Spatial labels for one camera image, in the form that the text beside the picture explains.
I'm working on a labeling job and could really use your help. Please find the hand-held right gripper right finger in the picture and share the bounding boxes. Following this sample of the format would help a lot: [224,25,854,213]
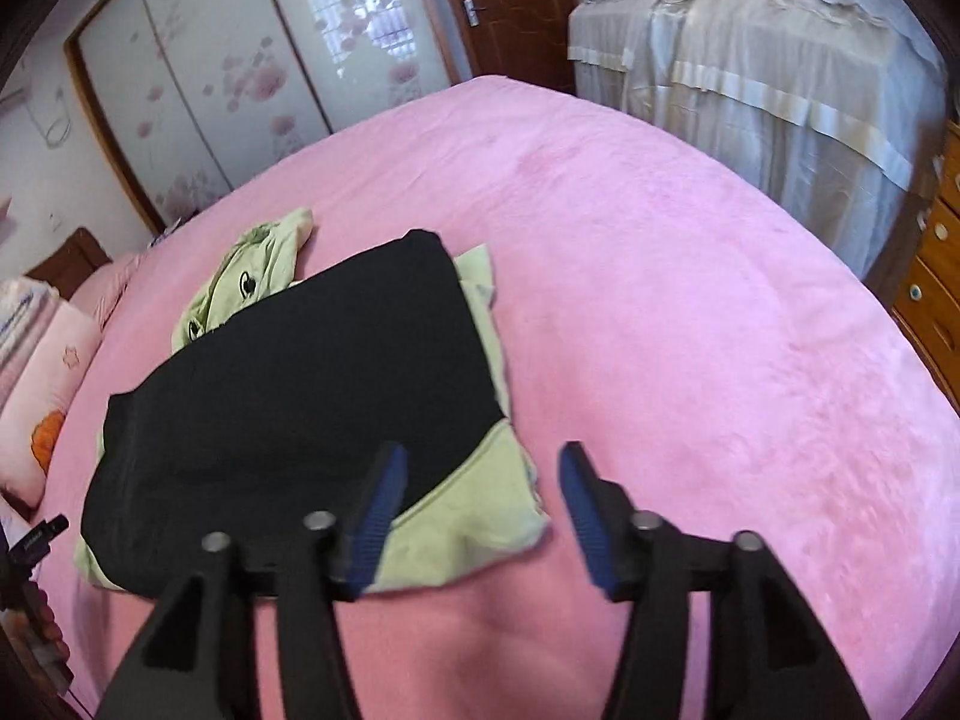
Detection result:
[558,441,872,720]

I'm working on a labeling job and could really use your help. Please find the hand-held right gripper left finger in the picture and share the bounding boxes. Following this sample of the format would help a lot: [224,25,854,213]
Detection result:
[96,441,410,720]

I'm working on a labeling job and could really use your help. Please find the green and black hoodie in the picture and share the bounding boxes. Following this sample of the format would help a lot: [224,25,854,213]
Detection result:
[73,207,553,598]

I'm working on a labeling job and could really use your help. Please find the pink flower print pillow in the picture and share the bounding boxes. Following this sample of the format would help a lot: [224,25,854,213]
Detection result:
[0,292,103,512]

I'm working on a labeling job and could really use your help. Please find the pink fleece blanket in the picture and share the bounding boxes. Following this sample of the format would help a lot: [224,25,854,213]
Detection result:
[30,74,960,720]

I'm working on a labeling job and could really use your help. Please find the folded striped blankets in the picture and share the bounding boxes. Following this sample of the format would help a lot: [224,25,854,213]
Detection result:
[0,277,61,383]

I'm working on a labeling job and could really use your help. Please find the pink ruffled pillow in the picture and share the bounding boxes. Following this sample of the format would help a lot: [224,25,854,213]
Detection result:
[73,252,149,332]

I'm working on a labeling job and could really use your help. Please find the dark wooden headboard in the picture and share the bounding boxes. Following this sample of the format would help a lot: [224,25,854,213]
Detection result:
[25,228,115,302]

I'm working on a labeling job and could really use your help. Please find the wooden drawer cabinet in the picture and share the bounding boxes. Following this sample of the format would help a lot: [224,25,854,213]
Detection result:
[888,118,960,415]

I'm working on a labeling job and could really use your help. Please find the floral sliding door wardrobe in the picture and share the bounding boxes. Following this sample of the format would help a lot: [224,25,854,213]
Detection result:
[63,0,482,238]

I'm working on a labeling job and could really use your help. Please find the brown wooden door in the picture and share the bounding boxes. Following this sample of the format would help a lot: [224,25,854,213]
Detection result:
[426,0,587,97]

